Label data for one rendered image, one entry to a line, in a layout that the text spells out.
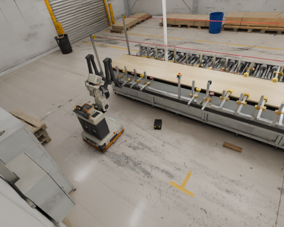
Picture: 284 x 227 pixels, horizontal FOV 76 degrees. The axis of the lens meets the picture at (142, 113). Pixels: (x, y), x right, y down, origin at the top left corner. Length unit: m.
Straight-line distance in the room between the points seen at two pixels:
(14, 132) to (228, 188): 2.97
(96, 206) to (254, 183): 2.45
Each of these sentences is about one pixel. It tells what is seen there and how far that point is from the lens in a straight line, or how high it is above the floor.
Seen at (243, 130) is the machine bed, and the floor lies 0.20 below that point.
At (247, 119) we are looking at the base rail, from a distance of 3.25.
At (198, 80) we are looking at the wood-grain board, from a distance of 3.64.
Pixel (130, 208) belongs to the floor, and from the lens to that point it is 3.06.
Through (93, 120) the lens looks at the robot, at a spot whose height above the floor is 0.81.
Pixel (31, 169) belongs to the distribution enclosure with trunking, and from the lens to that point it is 1.74.
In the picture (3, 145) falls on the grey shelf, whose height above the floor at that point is 1.48.
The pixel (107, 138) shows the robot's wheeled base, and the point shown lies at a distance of 3.59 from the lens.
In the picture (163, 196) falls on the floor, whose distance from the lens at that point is 3.07.
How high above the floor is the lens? 2.81
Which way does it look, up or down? 41 degrees down
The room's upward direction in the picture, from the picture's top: 10 degrees counter-clockwise
